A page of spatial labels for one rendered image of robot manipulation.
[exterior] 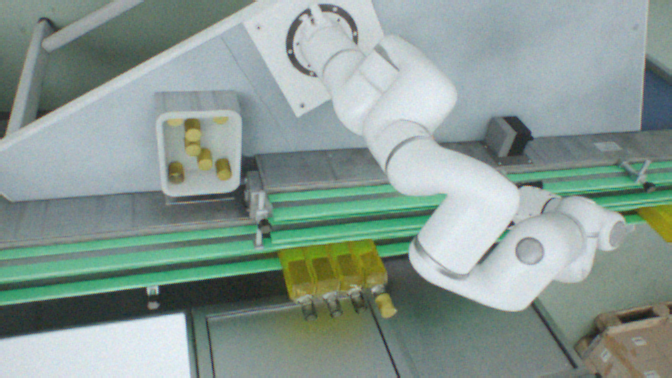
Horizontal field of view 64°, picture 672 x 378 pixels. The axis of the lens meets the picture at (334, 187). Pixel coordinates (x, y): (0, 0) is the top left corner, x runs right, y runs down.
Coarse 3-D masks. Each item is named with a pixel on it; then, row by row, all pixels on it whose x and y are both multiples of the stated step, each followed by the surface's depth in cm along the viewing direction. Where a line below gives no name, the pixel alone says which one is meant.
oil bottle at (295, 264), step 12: (288, 252) 125; (300, 252) 126; (288, 264) 123; (300, 264) 123; (288, 276) 122; (300, 276) 120; (312, 276) 121; (288, 288) 122; (300, 288) 118; (312, 288) 119
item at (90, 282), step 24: (624, 216) 164; (384, 240) 142; (408, 240) 143; (168, 264) 125; (192, 264) 126; (216, 264) 127; (240, 264) 128; (264, 264) 129; (0, 288) 114; (24, 288) 115; (48, 288) 115; (72, 288) 116; (96, 288) 117; (120, 288) 119
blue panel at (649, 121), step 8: (648, 72) 209; (648, 80) 203; (656, 80) 204; (664, 80) 205; (648, 88) 198; (656, 88) 199; (664, 88) 200; (648, 96) 192; (656, 96) 193; (664, 96) 194; (648, 104) 188; (656, 104) 188; (664, 104) 189; (648, 112) 183; (656, 112) 184; (664, 112) 185; (648, 120) 178; (656, 120) 179; (664, 120) 180; (648, 128) 174; (656, 128) 175; (664, 128) 176
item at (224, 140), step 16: (176, 112) 108; (192, 112) 109; (208, 112) 110; (224, 112) 111; (160, 128) 109; (176, 128) 118; (208, 128) 121; (224, 128) 122; (240, 128) 114; (160, 144) 111; (176, 144) 121; (208, 144) 123; (224, 144) 125; (240, 144) 117; (160, 160) 114; (176, 160) 124; (192, 160) 125; (240, 160) 120; (176, 176) 124; (192, 176) 125; (208, 176) 126; (176, 192) 121; (192, 192) 122; (208, 192) 124
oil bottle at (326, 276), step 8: (312, 248) 128; (320, 248) 128; (328, 248) 128; (312, 256) 126; (320, 256) 126; (328, 256) 126; (312, 264) 124; (320, 264) 124; (328, 264) 124; (320, 272) 122; (328, 272) 122; (336, 272) 123; (320, 280) 120; (328, 280) 121; (336, 280) 121; (320, 288) 120; (328, 288) 120; (336, 288) 120; (320, 296) 121
